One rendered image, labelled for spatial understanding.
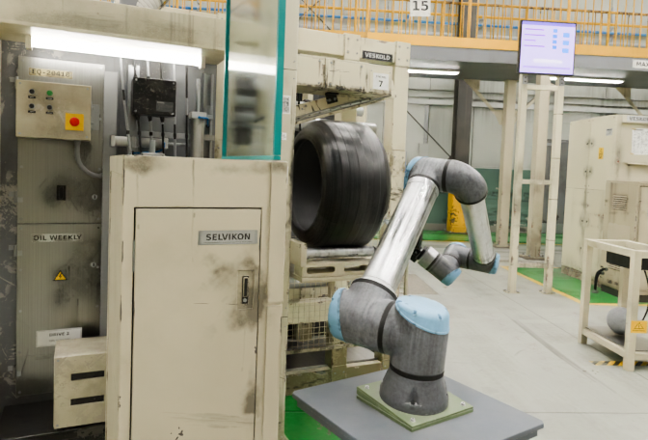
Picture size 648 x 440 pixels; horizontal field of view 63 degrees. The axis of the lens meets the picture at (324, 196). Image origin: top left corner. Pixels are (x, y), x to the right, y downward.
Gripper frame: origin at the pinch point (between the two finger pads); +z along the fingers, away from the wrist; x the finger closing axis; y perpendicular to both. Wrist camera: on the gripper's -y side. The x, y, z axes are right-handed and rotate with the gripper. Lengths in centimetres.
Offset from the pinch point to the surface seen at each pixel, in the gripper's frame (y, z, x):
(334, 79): -19, 63, 40
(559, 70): -15, -35, 422
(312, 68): -20, 72, 33
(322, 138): -14.6, 41.5, -4.9
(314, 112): 1, 63, 40
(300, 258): 20.9, 17.7, -30.3
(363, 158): -17.9, 23.1, -3.5
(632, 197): 41, -173, 400
